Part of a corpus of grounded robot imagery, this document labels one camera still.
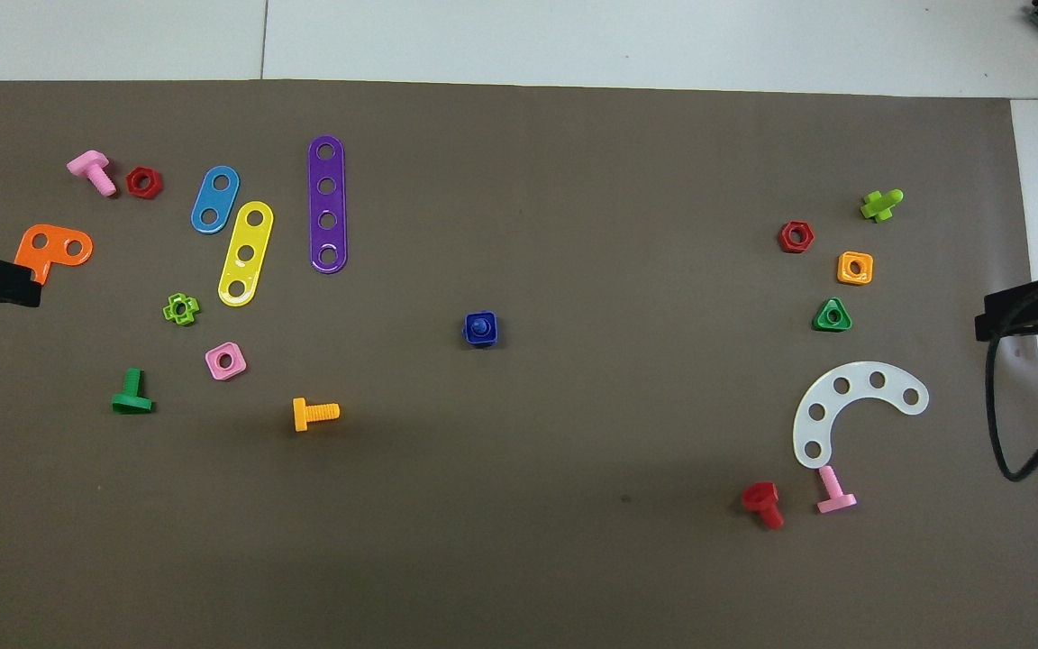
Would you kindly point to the blue plastic toy bolt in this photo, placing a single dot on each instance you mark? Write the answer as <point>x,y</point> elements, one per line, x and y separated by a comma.
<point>480,327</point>

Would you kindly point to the blue square plastic nut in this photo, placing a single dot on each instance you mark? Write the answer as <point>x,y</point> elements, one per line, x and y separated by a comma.
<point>492,342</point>

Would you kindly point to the orange angled three-hole plate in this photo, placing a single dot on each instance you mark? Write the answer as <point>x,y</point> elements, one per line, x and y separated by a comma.
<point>37,245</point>

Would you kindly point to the pink plastic toy bolt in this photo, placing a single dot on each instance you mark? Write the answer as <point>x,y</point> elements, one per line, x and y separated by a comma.
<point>86,165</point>
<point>836,501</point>

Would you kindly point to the red plastic hex nut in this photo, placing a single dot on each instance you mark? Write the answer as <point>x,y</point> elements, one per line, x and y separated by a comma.
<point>132,185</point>
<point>784,238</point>

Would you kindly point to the lime cross-head plastic bolt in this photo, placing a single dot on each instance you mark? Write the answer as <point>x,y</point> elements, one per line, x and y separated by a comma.
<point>879,207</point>

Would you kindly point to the green cross-shaped plastic nut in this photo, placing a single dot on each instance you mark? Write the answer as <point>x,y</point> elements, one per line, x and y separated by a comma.
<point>168,311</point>

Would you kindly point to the orange square plastic nut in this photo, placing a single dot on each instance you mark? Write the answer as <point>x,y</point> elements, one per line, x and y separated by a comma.
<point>843,275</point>

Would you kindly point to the green plastic toy bolt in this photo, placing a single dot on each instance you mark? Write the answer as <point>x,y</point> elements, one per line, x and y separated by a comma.
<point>132,403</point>

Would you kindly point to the green triangle plastic nut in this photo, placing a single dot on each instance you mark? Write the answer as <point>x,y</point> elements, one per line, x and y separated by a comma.
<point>821,323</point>

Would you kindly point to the white curved five-hole strip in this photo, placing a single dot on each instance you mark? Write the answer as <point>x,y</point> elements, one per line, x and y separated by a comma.
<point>828,397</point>

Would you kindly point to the pink square plastic nut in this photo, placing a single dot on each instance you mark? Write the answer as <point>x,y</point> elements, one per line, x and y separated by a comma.
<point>213,365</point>

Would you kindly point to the blue two-hole plastic strip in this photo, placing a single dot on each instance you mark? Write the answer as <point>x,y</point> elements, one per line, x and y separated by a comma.
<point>214,200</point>

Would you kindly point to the yellow three-hole plastic strip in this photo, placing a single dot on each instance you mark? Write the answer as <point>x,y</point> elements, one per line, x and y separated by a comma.
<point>250,236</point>

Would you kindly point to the red plastic toy bolt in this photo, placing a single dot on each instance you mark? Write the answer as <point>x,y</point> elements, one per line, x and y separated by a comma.
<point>760,496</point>

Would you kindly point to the orange plastic toy bolt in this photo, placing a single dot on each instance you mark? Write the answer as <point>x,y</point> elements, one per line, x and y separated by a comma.
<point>300,415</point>

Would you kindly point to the purple four-hole plastic strip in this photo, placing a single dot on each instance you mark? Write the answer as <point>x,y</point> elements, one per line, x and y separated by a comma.
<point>327,203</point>

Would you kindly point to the brown table mat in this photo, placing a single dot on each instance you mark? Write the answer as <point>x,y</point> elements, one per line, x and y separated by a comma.
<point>519,505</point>

